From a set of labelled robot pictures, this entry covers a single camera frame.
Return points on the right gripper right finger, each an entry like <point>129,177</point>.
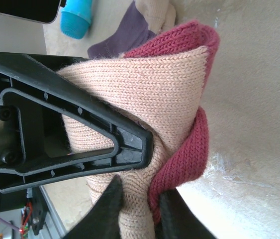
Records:
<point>177,224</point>

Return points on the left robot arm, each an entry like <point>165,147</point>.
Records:
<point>5,201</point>

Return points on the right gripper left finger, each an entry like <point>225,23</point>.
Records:
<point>100,219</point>

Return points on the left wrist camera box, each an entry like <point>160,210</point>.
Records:
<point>18,10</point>

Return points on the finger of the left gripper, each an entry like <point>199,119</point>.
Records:
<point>30,74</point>

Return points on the purple sock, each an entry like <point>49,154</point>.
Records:
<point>129,37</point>

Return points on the beige maroon sock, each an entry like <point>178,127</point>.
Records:
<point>154,87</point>

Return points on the aluminium mounting beam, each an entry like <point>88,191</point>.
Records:
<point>52,211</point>

